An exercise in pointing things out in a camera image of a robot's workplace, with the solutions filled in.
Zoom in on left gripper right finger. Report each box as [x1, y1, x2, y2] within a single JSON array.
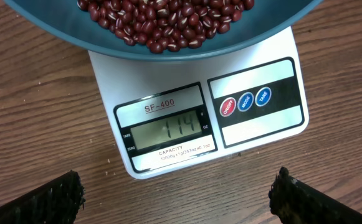
[[268, 167, 362, 224]]

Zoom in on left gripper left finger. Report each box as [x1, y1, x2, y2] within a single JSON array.
[[0, 170, 85, 224]]

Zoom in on white digital kitchen scale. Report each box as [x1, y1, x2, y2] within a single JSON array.
[[90, 28, 309, 179]]

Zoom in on blue metal bowl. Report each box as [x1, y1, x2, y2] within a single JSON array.
[[5, 0, 321, 62]]

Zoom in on red beans in bowl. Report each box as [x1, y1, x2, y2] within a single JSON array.
[[77, 0, 255, 54]]

